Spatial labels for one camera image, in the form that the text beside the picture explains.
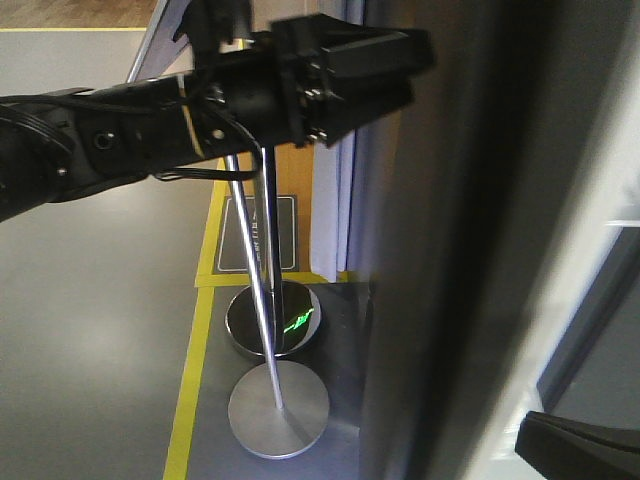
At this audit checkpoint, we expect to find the chrome stanchion post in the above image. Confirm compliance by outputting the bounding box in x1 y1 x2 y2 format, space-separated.
225 147 322 359

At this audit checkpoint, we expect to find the floor sign sticker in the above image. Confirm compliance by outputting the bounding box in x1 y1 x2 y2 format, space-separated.
214 195 299 274

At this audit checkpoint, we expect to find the silver sign stand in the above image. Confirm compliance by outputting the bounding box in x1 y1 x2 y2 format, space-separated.
125 0 331 461

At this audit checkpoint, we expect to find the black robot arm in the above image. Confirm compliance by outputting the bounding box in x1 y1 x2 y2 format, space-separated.
1 1 435 219

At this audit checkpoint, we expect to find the white fridge door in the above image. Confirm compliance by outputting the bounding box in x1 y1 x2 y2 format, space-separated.
352 1 639 479

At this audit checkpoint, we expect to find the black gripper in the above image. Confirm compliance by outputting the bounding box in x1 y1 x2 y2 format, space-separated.
270 14 435 146

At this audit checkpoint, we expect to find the yellow floor tape line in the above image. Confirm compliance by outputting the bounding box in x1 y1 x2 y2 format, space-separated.
0 25 351 480

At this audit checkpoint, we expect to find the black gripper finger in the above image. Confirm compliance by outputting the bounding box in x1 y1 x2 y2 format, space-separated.
515 411 639 479

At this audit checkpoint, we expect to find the white curtain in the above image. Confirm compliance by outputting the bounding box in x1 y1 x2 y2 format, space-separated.
310 0 381 284

